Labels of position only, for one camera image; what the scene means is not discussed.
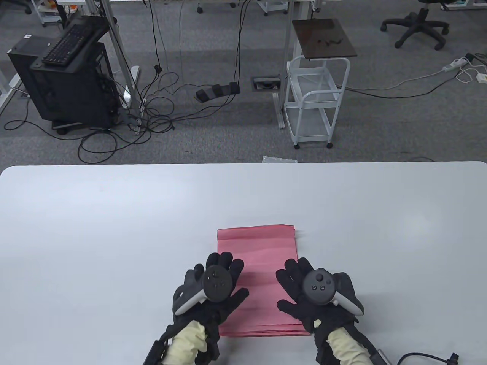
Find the black cable with connector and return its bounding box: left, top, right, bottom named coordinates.
left=396, top=352, right=460, bottom=365

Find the black computer tower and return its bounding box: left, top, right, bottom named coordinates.
left=8, top=36, right=119, bottom=130

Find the person's right hand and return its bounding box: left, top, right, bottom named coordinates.
left=275, top=257, right=365, bottom=335

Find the black office chair base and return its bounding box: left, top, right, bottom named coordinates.
left=381, top=0, right=450, bottom=51
left=197, top=0, right=237, bottom=14

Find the tangle of black cables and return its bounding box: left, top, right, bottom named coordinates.
left=4, top=65, right=179, bottom=164

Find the white desk leg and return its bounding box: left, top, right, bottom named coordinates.
left=86, top=0, right=140, bottom=133

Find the white desk foot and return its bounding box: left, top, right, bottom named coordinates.
left=0, top=61, right=23, bottom=111

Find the grey desk leg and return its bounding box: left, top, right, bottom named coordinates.
left=272, top=0, right=301, bottom=129

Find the person's left forearm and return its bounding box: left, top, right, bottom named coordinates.
left=164, top=320, right=208, bottom=365

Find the long black floor cable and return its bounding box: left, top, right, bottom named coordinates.
left=344, top=68, right=463, bottom=100

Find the white rolling cart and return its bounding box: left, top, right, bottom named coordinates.
left=285, top=55, right=351, bottom=149

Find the hanging black cable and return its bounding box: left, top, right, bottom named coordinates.
left=228, top=0, right=253, bottom=86
left=146, top=0, right=164, bottom=73

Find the black wheeled dolly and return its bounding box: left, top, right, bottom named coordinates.
left=51, top=120, right=84, bottom=135

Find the white cable loop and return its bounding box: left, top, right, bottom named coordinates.
left=457, top=63, right=487, bottom=82

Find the white power strip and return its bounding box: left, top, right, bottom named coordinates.
left=442, top=57, right=469, bottom=73

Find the black keyboard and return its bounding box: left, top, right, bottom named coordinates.
left=41, top=24, right=99, bottom=67

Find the black white controller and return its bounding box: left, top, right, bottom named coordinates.
left=302, top=268, right=365, bottom=317
left=174, top=265, right=233, bottom=316

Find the black foot pedal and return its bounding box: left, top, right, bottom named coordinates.
left=195, top=82, right=241, bottom=102

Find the dark brown board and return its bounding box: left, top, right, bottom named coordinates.
left=292, top=18, right=358, bottom=61

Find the white storage cart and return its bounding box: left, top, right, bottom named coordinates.
left=31, top=0, right=67, bottom=27
left=257, top=0, right=290, bottom=16

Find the person's left hand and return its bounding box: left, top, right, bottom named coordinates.
left=173, top=252, right=250, bottom=328

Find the metal floor socket box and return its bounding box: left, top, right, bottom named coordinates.
left=252, top=76, right=282, bottom=91

